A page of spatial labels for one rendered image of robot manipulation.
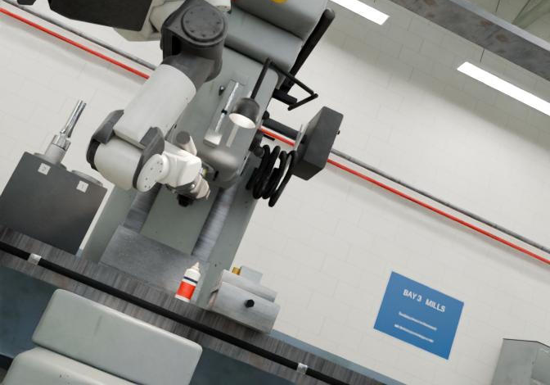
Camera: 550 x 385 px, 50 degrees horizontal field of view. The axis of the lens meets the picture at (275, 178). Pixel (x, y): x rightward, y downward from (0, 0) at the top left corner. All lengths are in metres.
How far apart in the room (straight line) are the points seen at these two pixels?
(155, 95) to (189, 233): 0.91
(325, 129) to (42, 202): 0.92
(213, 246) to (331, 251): 4.20
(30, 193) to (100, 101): 4.62
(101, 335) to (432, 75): 6.13
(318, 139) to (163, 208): 0.56
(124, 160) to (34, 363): 0.39
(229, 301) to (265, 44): 0.70
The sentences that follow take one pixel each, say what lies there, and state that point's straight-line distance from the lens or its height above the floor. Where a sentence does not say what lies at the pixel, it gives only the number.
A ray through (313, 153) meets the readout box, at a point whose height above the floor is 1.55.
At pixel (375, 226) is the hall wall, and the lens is 6.32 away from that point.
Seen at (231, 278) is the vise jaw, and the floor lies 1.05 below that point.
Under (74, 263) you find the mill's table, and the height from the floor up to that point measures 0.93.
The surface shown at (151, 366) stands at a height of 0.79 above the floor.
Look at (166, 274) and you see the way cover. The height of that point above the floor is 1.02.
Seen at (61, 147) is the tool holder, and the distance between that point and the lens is 1.61.
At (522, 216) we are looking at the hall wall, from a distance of 7.21.
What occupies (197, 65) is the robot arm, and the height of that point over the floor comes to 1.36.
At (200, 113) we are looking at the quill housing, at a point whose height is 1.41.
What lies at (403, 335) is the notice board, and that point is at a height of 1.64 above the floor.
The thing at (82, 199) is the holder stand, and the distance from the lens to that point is 1.55.
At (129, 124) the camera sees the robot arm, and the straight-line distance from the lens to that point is 1.10.
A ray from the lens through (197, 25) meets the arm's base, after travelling 1.16.
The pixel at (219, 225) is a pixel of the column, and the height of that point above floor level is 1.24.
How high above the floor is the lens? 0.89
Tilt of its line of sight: 16 degrees up
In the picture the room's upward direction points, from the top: 22 degrees clockwise
